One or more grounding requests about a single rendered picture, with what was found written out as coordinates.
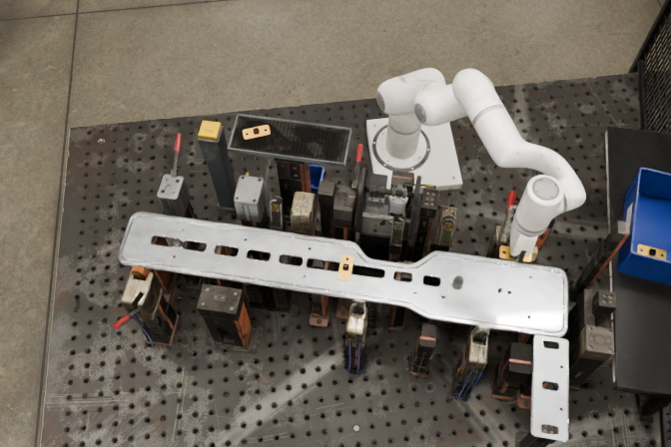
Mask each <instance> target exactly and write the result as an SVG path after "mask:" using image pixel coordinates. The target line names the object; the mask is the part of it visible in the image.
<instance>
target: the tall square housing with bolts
mask: <svg viewBox="0 0 671 447"><path fill-rule="evenodd" d="M267 199H268V198H267V195H266V189H265V184H264V179H263V178H257V177H250V176H240V177H239V181H238V184H237V188H236V192H235V195H234V204H235V207H236V211H237V215H238V220H241V222H242V225H245V226H252V227H259V228H266V229H271V219H270V217H269V216H268V211H267V205H266V203H267ZM250 254H251V255H252V256H253V259H257V260H264V261H268V260H269V259H270V256H271V255H270V254H269V253H268V252H262V251H255V250H249V251H248V257H250Z"/></svg>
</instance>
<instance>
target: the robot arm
mask: <svg viewBox="0 0 671 447"><path fill-rule="evenodd" d="M376 100H377V104H378V105H379V107H380V109H381V110H382V111H383V112H385V113H386V114H388V124H387V128H386V129H384V130H383V131H382V132H381V133H380V134H379V136H378V138H377V141H376V150H377V153H378V155H379V157H380V158H381V159H382V160H383V161H384V162H385V163H386V164H388V165H390V166H392V167H395V168H399V169H406V168H410V167H413V166H415V165H417V164H418V163H419V162H420V161H421V160H422V159H423V157H424V155H425V152H426V141H425V138H424V136H423V134H422V133H421V132H420V129H421V124H423V125H425V126H430V127H431V126H438V125H442V124H445V123H448V122H451V121H454V120H457V119H460V118H463V117H466V116H468V118H469V120H470V122H471V123H472V125H473V127H474V129H475V131H476V132H477V133H478V135H479V137H480V138H481V140H482V142H483V144H484V145H485V147H486V149H487V151H488V152H489V154H490V156H491V158H492V159H493V161H494V162H495V163H496V164H497V165H498V166H499V167H501V168H529V169H534V170H537V171H539V172H542V173H543V174H544V175H540V176H536V177H534V178H532V179H531V180H530V181H529V182H528V184H527V187H526V189H525V191H524V194H523V196H522V198H521V201H520V203H519V205H518V208H517V210H516V212H515V215H514V218H513V222H512V225H511V236H510V256H509V257H511V258H513V259H517V262H520V263H523V259H524V256H525V254H526V257H529V256H530V255H531V253H532V251H533V249H534V246H535V243H536V241H537V238H538V236H539V235H541V234H543V233H544V232H545V231H546V229H547V227H548V226H549V224H550V222H551V220H552V219H554V218H555V217H556V216H558V215H560V214H563V213H565V212H568V211H571V210H574V209H576V208H578V207H580V206H582V205H583V204H584V202H585V200H586V193H585V190H584V188H583V186H582V184H581V182H580V180H579V179H578V177H577V176H576V174H575V173H574V171H573V170H572V168H571V167H570V166H569V164H568V163H567V162H566V161H565V160H564V159H563V158H562V157H561V156H560V155H558V154H557V153H555V152H554V151H552V150H550V149H547V148H545V147H542V146H538V145H534V144H531V143H528V142H526V141H524V140H523V139H522V137H521V136H520V134H519V132H518V130H517V129H516V127H515V125H514V123H513V122H512V120H511V118H510V116H509V114H508V113H507V111H506V109H505V107H504V106H503V104H502V102H501V101H500V99H499V97H498V95H497V94H496V92H495V89H494V86H493V84H492V82H491V81H490V80H489V79H488V78H487V77H486V76H485V75H483V74H482V73H481V72H479V71H477V70H474V69H465V70H462V71H460V72H459V73H457V75H456V76H455V77H454V79H453V83H452V84H449V85H446V84H445V80H444V77H443V76H442V74H441V73H440V72H439V71H438V70H436V69H433V68H426V69H421V70H417V71H414V72H411V73H408V74H405V75H402V76H399V77H395V78H392V79H389V80H387V81H385V82H383V83H382V84H381V85H380V86H379V87H378V89H377V92H376Z"/></svg>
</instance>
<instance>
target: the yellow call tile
mask: <svg viewBox="0 0 671 447"><path fill-rule="evenodd" d="M220 127H221V123H218V122H210V121H203V122H202V125H201V128H200V130H199V134H198V136H199V137H200V138H207V139H215V140H216V139H217V137H218V134H219V130H220Z"/></svg>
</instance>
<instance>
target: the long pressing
mask: <svg viewBox="0 0 671 447"><path fill-rule="evenodd" d="M182 229H183V231H182ZM154 236H160V237H167V238H173V239H175V238H179V239H180V241H182V242H183V244H182V245H181V246H175V243H174V242H173V246H171V247H169V246H162V245H156V244H152V239H153V237H154ZM245 238H246V239H247V240H245ZM185 241H194V242H201V243H205V244H206V245H207V246H206V249H205V251H196V250H189V249H183V245H184V242H185ZM218 245H221V246H228V247H235V248H237V249H238V250H239V251H238V254H237V255H236V256H230V255H223V254H217V253H215V249H216V246H218ZM309 248H310V249H309ZM249 250H255V251H262V252H268V253H269V254H270V255H271V256H270V259H269V260H268V261H264V260H257V259H250V258H247V254H248V251H249ZM343 254H344V255H351V256H353V264H352V265H357V266H364V267H371V268H378V269H383V270H384V277H383V278H379V277H372V276H365V275H358V274H351V275H350V281H345V280H339V279H337V276H338V271H331V270H325V269H318V268H311V267H307V262H308V259H317V260H323V261H330V262H337V263H339V264H340V260H341V256H342V255H343ZM281 255H289V256H296V257H301V258H302V259H303V263H302V265H300V266H298V265H291V264H284V263H280V262H279V260H280V256H281ZM173 256H175V257H173ZM117 257H118V260H119V262H120V263H121V264H123V265H128V266H133V265H136V264H138V265H143V266H144V267H145V268H148V269H155V270H161V271H168V272H175V273H181V274H188V275H194V276H201V277H208V278H214V279H221V280H227V281H234V282H241V283H247V284H254V285H260V286H267V287H274V288H280V289H287V290H293V291H300V292H307V293H313V294H320V295H326V296H333V297H340V298H346V299H356V298H358V299H363V300H364V301H366V302H373V303H379V304H386V305H392V306H399V307H405V308H408V309H410V310H412V311H413V312H415V313H417V314H418V315H420V316H422V317H424V318H426V319H430V320H436V321H443V322H449V323H456V324H463V325H469V326H477V325H479V324H482V325H487V326H488V327H490V328H489V329H495V330H502V331H508V332H515V333H522V334H528V335H536V334H538V335H545V336H551V337H558V338H561V337H563V336H564V335H565V334H566V332H567V330H568V278H567V275H566V273H565V272H564V271H563V270H562V269H560V268H558V267H553V266H546V265H539V264H532V263H525V262H523V263H520V262H517V261H511V260H504V259H497V258H490V257H483V256H476V255H469V254H462V253H455V252H448V251H441V250H435V251H432V252H430V253H429V254H428V255H426V256H425V257H423V258H422V259H420V260H419V261H417V262H416V263H412V264H406V263H400V262H393V261H386V260H379V259H373V258H370V257H368V256H367V255H366V254H365V253H364V252H363V251H362V250H361V248H360V247H359V246H358V245H357V244H356V243H355V242H353V241H349V240H342V239H335V238H328V237H321V236H315V235H308V234H301V233H294V232H287V231H280V230H273V229H266V228H259V227H252V226H245V225H238V224H231V223H218V222H211V221H204V220H197V219H190V218H183V217H176V216H169V215H163V214H156V213H149V212H137V213H134V214H133V215H132V216H131V218H130V220H129V222H128V225H127V228H126V230H125V233H124V236H123V239H122V242H121V244H120V247H119V250H118V255H117ZM397 271H398V272H405V273H410V274H411V275H412V281H411V282H406V281H399V280H395V279H394V278H393V277H394V273H395V272H397ZM303 275H305V276H306V277H303ZM457 275H461V276H462V277H463V279H464V283H463V286H462V288H461V289H455V288H453V287H452V282H453V279H454V278H455V277H456V276H457ZM530 275H531V276H532V278H529V276H530ZM425 276H432V277H438V278H439V279H440V284H439V286H433V285H426V284H424V283H423V278H424V277H425ZM500 288H501V292H498V291H497V290H498V289H500ZM509 290H511V294H509V293H508V291H509ZM414 291H416V294H414V293H413V292H414ZM443 295H444V298H442V296H443ZM528 315H529V316H530V318H527V316H528Z"/></svg>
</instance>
